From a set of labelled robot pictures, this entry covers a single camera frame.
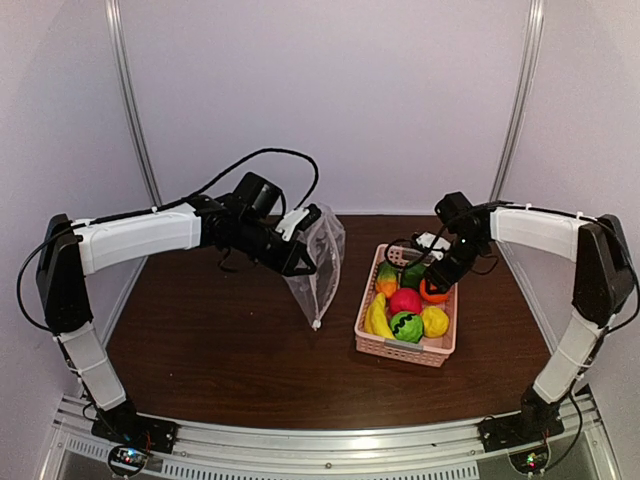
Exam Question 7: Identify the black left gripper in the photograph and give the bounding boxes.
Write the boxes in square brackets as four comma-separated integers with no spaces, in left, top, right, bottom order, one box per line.
[234,216,316,276]

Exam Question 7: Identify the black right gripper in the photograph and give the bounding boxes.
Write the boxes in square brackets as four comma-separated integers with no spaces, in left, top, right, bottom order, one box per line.
[425,233,488,293]

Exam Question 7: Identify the orange toy tangerine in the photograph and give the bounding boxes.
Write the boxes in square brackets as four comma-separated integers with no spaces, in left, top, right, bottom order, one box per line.
[419,279,450,304]

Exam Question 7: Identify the yellow toy lemon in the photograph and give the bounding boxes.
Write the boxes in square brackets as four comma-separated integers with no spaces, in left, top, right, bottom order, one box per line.
[421,306,450,338]

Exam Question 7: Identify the red toy apple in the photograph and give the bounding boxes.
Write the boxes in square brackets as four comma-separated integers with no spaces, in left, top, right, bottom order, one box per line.
[389,287,423,316]

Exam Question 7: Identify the orange green toy carrot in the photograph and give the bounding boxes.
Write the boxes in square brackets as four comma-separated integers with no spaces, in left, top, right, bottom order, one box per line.
[374,261,399,299]

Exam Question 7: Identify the clear zip top bag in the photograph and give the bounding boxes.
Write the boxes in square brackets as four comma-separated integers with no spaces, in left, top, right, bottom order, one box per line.
[285,204,346,331]

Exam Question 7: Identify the yellow toy banana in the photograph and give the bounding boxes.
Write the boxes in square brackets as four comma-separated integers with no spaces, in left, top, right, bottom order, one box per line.
[364,293,395,339]

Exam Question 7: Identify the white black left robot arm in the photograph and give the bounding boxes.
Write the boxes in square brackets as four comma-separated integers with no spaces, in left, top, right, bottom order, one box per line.
[36,172,321,444]

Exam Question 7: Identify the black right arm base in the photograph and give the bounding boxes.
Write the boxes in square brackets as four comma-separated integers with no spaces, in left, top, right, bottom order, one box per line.
[477,386,564,452]

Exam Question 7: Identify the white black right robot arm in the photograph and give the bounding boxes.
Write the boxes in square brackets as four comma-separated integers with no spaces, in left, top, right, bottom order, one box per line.
[425,192,639,442]

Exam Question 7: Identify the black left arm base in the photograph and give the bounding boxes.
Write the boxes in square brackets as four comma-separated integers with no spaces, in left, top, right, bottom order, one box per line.
[91,397,178,454]

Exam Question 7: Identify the green toy bell pepper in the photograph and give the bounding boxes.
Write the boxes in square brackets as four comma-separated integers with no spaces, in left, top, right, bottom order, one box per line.
[399,263,427,291]

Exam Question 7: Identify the green black toy watermelon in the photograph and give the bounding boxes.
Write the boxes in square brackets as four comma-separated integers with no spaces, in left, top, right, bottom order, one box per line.
[390,311,424,344]

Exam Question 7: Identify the pink perforated plastic basket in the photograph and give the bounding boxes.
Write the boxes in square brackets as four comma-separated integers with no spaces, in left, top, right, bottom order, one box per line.
[354,243,459,367]

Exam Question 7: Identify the right circuit board with leds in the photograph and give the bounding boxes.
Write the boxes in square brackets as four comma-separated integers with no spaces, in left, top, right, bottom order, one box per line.
[508,446,550,475]

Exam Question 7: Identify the circuit board with leds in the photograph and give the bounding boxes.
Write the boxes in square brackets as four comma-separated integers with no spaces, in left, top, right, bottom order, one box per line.
[107,445,149,476]
[508,446,550,475]

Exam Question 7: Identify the left circuit board with leds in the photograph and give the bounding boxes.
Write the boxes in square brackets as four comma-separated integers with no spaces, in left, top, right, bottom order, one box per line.
[107,445,149,476]

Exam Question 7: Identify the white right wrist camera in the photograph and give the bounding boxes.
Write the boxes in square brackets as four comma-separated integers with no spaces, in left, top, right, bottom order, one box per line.
[411,232,451,260]

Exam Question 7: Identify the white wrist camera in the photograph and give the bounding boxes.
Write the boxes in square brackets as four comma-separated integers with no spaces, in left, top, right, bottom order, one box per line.
[411,232,451,260]
[275,204,322,242]

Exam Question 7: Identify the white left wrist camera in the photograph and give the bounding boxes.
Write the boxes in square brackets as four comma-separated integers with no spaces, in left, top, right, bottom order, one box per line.
[275,204,322,242]

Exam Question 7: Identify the black right camera cable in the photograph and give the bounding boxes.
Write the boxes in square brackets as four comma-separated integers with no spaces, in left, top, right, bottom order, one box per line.
[383,237,426,269]

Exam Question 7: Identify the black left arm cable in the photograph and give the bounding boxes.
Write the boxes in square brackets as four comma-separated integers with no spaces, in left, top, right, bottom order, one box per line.
[15,146,321,331]

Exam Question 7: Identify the left aluminium corner post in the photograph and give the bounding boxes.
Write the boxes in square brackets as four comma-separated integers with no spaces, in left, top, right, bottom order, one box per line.
[104,0,162,207]

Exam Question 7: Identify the aluminium corner post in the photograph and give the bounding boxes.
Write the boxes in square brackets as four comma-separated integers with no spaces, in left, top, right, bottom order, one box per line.
[104,0,162,207]
[487,0,546,211]

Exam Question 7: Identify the aluminium front rail frame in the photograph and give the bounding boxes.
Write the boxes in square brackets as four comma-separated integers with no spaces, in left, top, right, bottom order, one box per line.
[35,393,622,479]

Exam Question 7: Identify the right aluminium corner post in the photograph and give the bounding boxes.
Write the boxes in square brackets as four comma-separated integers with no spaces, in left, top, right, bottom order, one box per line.
[487,0,546,211]

